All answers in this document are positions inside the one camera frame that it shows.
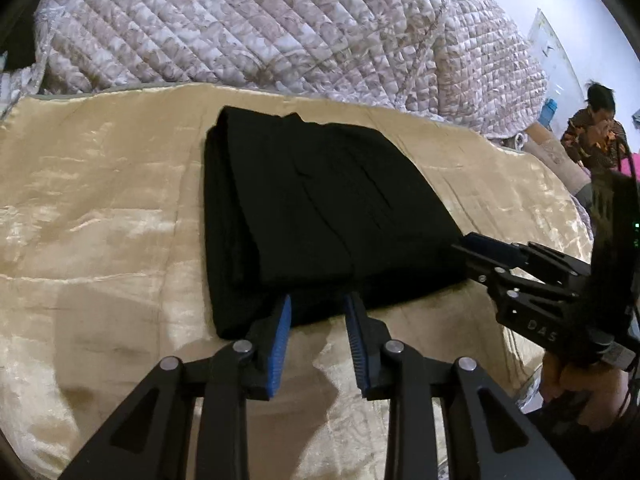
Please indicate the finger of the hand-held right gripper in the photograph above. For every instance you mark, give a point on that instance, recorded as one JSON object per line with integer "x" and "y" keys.
{"x": 495, "y": 280}
{"x": 492, "y": 249}

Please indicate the beige satin blanket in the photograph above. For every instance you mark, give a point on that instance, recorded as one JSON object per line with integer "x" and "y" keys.
{"x": 100, "y": 210}

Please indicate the floral quilted bedspread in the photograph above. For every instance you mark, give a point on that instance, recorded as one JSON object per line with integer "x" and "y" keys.
{"x": 250, "y": 25}

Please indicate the blue bottle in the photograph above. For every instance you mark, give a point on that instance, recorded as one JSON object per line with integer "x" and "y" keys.
{"x": 550, "y": 111}

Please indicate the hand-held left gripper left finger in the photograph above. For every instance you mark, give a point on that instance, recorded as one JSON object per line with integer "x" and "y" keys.
{"x": 280, "y": 345}

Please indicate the beige patterned cushion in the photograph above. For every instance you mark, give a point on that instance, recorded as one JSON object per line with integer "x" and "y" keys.
{"x": 555, "y": 157}

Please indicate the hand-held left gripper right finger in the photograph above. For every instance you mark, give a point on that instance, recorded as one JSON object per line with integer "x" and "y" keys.
{"x": 359, "y": 345}

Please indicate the person's right hand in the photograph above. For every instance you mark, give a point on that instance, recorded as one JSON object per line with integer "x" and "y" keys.
{"x": 585, "y": 395}

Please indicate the white wall poster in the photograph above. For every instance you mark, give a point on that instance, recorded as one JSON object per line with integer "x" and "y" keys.
{"x": 552, "y": 50}

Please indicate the black pants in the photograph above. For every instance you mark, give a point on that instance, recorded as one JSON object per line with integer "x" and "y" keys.
{"x": 310, "y": 200}

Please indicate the cardboard box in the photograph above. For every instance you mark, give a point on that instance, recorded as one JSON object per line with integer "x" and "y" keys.
{"x": 542, "y": 133}

